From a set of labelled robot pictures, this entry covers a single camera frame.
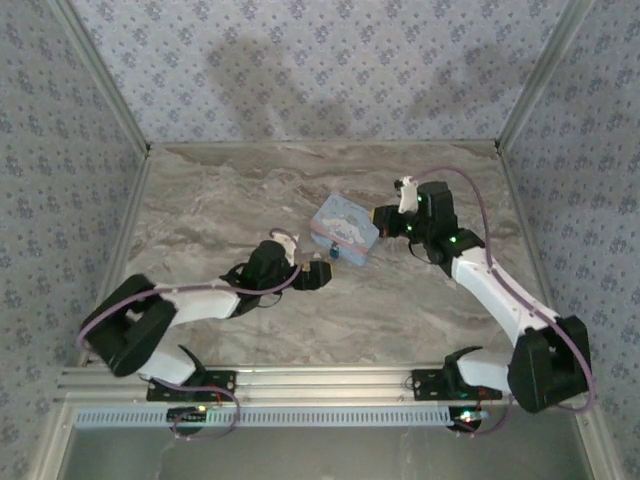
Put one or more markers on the cartoon print blue pink box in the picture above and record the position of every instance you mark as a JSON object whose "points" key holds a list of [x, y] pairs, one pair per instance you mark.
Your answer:
{"points": [[345, 220]]}

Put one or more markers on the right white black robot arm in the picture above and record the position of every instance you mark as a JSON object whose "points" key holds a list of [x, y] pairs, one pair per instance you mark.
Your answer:
{"points": [[480, 280]]}

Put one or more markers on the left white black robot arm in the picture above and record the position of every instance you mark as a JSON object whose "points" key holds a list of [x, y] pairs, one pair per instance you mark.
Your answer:
{"points": [[200, 302]]}

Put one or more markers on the small circuit board with light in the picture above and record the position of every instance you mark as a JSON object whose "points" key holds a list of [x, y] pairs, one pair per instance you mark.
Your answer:
{"points": [[187, 415], [467, 416]]}

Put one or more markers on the grey metal sheet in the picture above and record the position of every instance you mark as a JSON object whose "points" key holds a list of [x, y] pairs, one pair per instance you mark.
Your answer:
{"points": [[325, 455]]}

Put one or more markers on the wide aluminium base rail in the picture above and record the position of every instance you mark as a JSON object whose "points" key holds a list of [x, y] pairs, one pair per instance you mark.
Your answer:
{"points": [[325, 382]]}

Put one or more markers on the aluminium side rail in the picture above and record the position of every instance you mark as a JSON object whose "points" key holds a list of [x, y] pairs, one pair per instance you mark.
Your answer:
{"points": [[536, 250], [120, 250]]}

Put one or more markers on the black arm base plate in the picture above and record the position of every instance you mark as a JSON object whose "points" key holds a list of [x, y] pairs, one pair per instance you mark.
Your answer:
{"points": [[220, 382], [425, 385]]}

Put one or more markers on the aluminium corner post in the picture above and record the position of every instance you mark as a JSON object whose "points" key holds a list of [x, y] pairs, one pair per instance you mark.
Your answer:
{"points": [[102, 75], [542, 75]]}

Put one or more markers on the aluminium frame leg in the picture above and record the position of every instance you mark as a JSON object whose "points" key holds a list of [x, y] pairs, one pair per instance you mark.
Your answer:
{"points": [[600, 450], [52, 450]]}

